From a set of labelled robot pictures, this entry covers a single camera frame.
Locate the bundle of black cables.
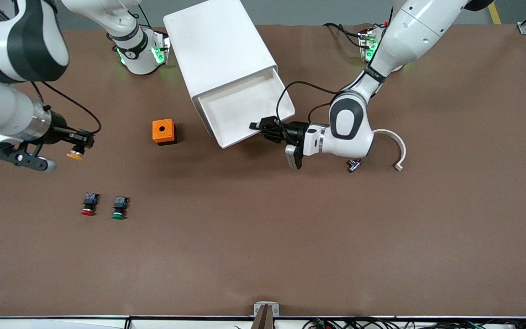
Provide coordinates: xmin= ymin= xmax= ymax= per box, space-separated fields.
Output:
xmin=303 ymin=317 xmax=526 ymax=329

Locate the green push button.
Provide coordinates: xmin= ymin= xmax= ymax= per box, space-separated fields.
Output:
xmin=111 ymin=196 xmax=130 ymax=221

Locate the orange box with hole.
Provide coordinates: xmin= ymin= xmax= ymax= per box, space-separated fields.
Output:
xmin=152 ymin=119 xmax=177 ymax=146

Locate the grey camera mount with wedge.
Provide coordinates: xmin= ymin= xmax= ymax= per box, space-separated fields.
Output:
xmin=250 ymin=301 xmax=280 ymax=329

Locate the red push button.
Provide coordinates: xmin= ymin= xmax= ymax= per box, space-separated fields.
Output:
xmin=80 ymin=192 xmax=100 ymax=217

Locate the white curved plastic bracket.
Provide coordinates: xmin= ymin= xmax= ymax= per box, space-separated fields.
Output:
xmin=372 ymin=129 xmax=407 ymax=172

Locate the white table edge rail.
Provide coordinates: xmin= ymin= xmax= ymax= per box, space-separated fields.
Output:
xmin=0 ymin=316 xmax=526 ymax=329

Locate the black arm base cable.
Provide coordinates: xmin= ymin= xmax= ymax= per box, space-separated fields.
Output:
xmin=322 ymin=22 xmax=373 ymax=49

